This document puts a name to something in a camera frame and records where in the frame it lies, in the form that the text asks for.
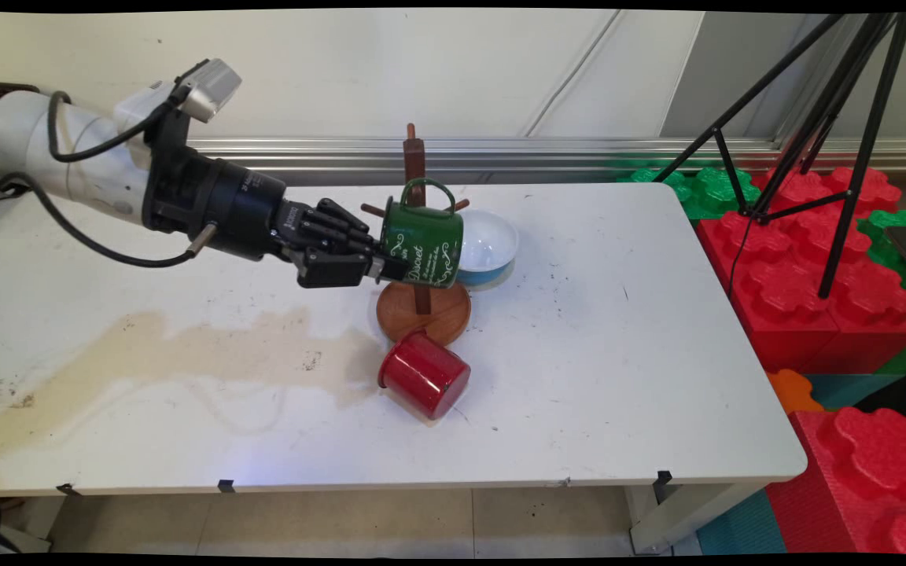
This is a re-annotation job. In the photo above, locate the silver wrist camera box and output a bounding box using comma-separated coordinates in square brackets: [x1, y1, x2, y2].
[113, 58, 243, 136]

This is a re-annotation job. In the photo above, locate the white table leg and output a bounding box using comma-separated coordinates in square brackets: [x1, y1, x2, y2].
[624, 482, 770, 556]

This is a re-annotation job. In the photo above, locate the green enamel mug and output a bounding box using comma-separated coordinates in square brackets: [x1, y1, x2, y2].
[378, 178, 465, 290]

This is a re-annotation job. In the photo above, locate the large red foam block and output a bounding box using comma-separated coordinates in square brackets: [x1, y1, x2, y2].
[695, 166, 906, 375]

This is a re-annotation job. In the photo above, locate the wooden mug tree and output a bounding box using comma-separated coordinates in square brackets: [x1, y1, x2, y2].
[359, 123, 473, 347]

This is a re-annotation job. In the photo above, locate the red enamel mug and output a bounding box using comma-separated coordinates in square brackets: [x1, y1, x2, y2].
[377, 329, 472, 421]

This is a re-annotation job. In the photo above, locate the aluminium rail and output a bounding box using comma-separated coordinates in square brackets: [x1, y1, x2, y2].
[186, 138, 906, 188]

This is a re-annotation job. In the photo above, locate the green foam block with dark slab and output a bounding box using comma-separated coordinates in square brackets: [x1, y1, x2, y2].
[856, 208, 906, 375]

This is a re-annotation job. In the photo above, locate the white and blue bowl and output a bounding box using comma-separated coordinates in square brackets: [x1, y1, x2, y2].
[456, 210, 520, 289]

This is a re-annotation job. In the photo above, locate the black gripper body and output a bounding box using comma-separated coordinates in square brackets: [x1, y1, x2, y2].
[142, 145, 322, 263]

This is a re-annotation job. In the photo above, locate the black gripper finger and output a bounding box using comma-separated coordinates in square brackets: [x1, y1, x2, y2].
[295, 248, 414, 290]
[301, 197, 380, 255]

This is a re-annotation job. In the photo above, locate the black camera cable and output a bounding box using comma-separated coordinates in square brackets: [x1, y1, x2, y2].
[46, 81, 190, 164]

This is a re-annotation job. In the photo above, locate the orange foam block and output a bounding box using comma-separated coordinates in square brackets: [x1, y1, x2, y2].
[766, 369, 825, 415]

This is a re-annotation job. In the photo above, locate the small green foam block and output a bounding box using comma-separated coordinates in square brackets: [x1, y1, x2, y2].
[617, 161, 762, 222]

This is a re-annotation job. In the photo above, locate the red foam block stack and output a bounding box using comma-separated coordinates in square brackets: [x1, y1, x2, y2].
[695, 373, 898, 556]

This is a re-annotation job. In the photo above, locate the white wall conduit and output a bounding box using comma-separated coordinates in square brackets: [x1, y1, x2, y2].
[522, 9, 628, 139]

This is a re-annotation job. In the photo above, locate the black cable with metal plug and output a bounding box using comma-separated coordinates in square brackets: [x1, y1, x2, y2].
[0, 171, 219, 270]

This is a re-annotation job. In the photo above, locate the black tripod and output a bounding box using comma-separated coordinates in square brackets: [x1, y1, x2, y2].
[652, 11, 906, 300]

